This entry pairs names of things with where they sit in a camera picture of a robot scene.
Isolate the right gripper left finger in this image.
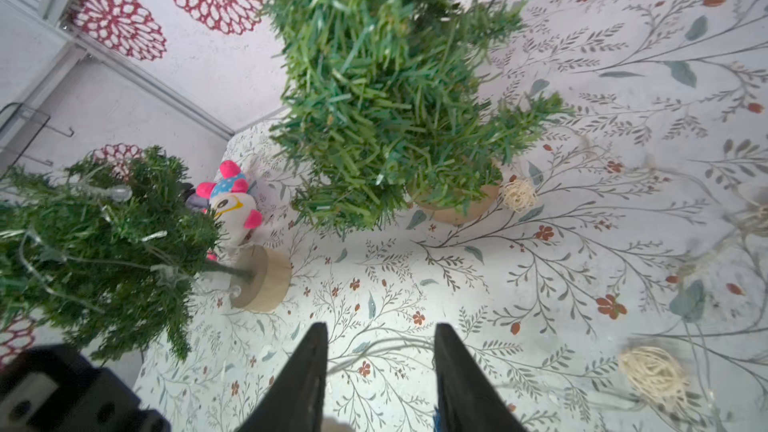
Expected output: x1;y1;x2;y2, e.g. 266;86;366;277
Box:
237;322;328;432

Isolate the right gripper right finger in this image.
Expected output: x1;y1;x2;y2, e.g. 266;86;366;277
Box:
434;323;526;432

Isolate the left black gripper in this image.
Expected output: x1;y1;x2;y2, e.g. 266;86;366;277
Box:
1;344;171;431

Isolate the clear string light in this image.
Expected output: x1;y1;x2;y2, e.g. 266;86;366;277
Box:
0;131;768;427

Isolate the green christmas tree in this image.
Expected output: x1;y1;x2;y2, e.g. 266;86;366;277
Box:
265;0;566;234
1;146;265;361

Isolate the beige rattan ball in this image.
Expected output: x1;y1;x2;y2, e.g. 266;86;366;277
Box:
618;346;689;409
500;178;538;213

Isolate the colourful plush toy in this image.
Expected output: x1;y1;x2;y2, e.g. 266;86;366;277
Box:
182;160;264;261

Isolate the black wire wall rack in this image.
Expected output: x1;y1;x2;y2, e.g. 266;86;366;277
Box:
1;102;75;178

